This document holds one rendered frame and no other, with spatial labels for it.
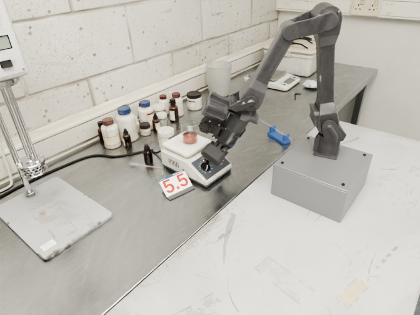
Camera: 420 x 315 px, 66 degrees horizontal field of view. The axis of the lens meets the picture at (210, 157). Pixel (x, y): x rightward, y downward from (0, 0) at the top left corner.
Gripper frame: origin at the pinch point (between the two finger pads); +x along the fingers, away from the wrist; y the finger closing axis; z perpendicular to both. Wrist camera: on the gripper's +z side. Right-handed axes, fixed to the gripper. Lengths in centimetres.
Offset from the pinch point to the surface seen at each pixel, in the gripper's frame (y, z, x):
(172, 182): 13.8, 5.3, 8.5
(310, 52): -103, -4, 4
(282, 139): -28.3, -15.6, 3.6
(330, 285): 26.6, -37.9, -14.6
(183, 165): 7.4, 5.9, 7.2
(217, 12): -85, 46, 7
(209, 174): 6.3, -2.1, 4.1
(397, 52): -134, -43, -10
